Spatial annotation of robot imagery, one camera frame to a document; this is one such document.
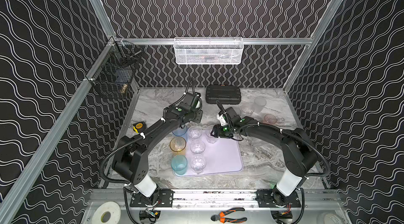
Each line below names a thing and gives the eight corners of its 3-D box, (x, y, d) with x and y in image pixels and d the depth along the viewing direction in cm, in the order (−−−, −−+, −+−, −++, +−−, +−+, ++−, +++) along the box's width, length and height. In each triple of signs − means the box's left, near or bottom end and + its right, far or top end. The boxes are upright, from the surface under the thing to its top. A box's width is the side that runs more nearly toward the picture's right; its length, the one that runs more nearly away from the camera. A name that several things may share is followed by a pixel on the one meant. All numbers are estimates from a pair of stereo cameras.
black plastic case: (205, 106, 112) (205, 100, 107) (205, 88, 124) (205, 81, 119) (240, 106, 113) (242, 100, 107) (237, 88, 124) (238, 82, 119)
